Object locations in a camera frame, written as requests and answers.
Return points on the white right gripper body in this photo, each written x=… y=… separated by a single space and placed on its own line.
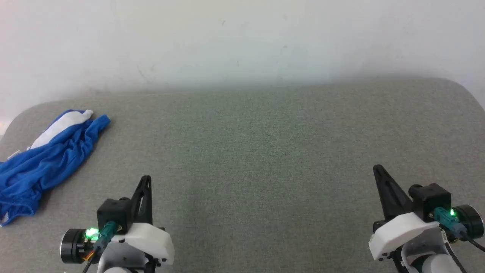
x=398 y=231

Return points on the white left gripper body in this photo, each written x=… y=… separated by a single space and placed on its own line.
x=155 y=242

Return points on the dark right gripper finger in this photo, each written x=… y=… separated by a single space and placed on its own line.
x=392 y=197

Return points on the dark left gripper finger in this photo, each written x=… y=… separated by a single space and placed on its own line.
x=146 y=212

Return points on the blue and white basketball shorts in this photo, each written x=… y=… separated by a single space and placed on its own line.
x=45 y=163

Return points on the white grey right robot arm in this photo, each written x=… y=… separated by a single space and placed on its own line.
x=435 y=265

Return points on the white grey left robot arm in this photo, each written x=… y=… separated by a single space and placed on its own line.
x=113 y=259

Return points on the grey fabric sofa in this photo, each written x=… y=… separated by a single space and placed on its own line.
x=246 y=151

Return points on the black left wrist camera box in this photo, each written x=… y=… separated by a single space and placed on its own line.
x=111 y=212

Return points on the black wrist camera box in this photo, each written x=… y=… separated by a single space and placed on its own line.
x=430 y=199
x=111 y=212

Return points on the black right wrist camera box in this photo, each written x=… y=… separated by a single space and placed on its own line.
x=430 y=199

